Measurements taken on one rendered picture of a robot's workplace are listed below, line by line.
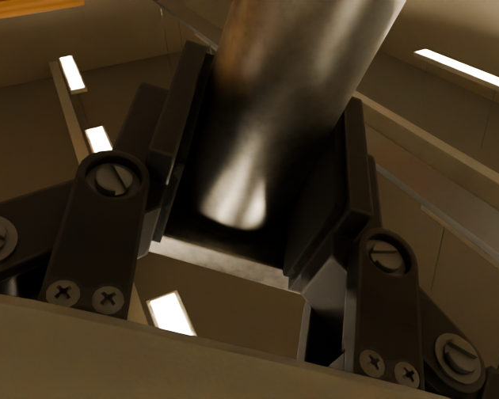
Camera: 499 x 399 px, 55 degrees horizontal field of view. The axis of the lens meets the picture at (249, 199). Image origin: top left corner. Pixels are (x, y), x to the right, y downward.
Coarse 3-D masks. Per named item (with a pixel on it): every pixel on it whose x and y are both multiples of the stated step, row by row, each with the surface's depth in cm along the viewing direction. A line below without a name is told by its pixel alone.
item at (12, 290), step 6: (18, 276) 8; (24, 276) 8; (6, 282) 7; (12, 282) 8; (18, 282) 8; (24, 282) 8; (0, 288) 7; (6, 288) 8; (12, 288) 8; (18, 288) 8; (24, 288) 8; (6, 294) 8; (12, 294) 8; (18, 294) 8
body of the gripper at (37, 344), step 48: (0, 336) 5; (48, 336) 6; (96, 336) 6; (144, 336) 6; (192, 336) 6; (0, 384) 5; (48, 384) 5; (96, 384) 5; (144, 384) 5; (192, 384) 6; (240, 384) 6; (288, 384) 6; (336, 384) 6; (384, 384) 7
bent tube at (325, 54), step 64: (256, 0) 8; (320, 0) 8; (384, 0) 8; (256, 64) 9; (320, 64) 8; (256, 128) 10; (320, 128) 10; (192, 192) 11; (256, 192) 11; (192, 256) 12; (256, 256) 12
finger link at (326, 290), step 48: (336, 144) 10; (336, 192) 9; (288, 240) 12; (336, 240) 10; (288, 288) 11; (336, 288) 10; (336, 336) 10; (432, 336) 9; (432, 384) 8; (480, 384) 8
